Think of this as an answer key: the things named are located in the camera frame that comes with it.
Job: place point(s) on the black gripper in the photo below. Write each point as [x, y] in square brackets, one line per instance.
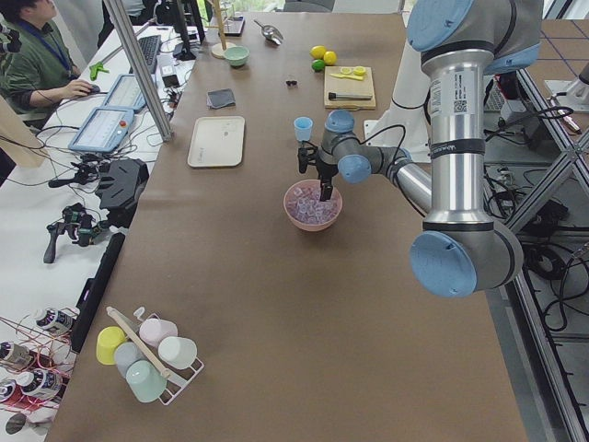
[325, 172]

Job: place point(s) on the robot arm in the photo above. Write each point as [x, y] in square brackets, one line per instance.
[430, 143]

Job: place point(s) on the pile of clear ice cubes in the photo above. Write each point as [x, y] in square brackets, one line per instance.
[303, 204]

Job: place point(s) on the light blue cup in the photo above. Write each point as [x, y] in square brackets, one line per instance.
[303, 127]

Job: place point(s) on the white cup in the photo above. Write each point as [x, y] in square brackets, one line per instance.
[178, 352]

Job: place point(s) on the pink cup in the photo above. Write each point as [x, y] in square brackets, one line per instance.
[154, 330]

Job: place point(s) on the grey cup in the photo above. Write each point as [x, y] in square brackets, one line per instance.
[125, 355]

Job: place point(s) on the yellow cup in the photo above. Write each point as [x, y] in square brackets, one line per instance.
[109, 339]

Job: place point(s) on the mint cup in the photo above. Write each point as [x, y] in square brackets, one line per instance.
[145, 381]

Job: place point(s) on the pink bowl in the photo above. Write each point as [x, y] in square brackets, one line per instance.
[306, 227]

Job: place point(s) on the steel muddler black tip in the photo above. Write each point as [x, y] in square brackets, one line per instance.
[341, 96]

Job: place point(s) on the wooden cutting board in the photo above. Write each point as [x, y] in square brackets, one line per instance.
[347, 86]

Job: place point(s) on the yellow plastic knife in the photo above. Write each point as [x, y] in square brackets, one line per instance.
[347, 76]

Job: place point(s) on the beige rabbit tray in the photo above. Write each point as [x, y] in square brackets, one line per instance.
[217, 142]

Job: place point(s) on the green lime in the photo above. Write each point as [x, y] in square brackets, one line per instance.
[318, 65]

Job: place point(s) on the yellow lemon lower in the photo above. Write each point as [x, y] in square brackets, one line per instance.
[330, 58]

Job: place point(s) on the yellow lemon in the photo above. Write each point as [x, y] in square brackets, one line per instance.
[317, 52]
[330, 58]

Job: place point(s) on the grey folded cloth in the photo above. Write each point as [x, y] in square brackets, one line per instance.
[221, 98]

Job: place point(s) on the yellow lemon upper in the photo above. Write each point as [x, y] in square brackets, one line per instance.
[317, 52]

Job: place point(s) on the mint green bowl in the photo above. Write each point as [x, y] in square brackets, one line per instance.
[237, 56]

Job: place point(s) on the metal scoop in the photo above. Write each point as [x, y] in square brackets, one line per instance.
[270, 33]

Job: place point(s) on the wooden stand with round base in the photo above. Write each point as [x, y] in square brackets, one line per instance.
[217, 21]

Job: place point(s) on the blue teach pendant far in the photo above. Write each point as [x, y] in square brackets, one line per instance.
[125, 92]

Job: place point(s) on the blue teach pendant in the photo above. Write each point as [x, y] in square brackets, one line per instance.
[103, 130]
[125, 92]

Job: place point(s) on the black keyboard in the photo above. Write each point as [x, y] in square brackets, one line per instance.
[150, 47]

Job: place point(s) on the blue teach pendant near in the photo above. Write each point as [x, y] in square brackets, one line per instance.
[103, 130]

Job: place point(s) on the black bar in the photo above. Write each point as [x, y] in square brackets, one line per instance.
[93, 291]

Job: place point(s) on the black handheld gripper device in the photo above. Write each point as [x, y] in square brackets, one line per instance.
[78, 224]

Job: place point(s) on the person in green sweater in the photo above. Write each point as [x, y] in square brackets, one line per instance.
[42, 74]

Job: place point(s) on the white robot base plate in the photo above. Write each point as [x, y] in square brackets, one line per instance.
[415, 143]

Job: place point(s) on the aluminium frame post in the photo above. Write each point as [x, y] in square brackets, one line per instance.
[131, 47]

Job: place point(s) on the black frame tray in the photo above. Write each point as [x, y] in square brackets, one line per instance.
[233, 27]

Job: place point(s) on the black metal bracket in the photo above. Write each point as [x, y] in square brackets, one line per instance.
[120, 185]

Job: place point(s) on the white wire cup rack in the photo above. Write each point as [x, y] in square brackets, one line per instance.
[177, 379]

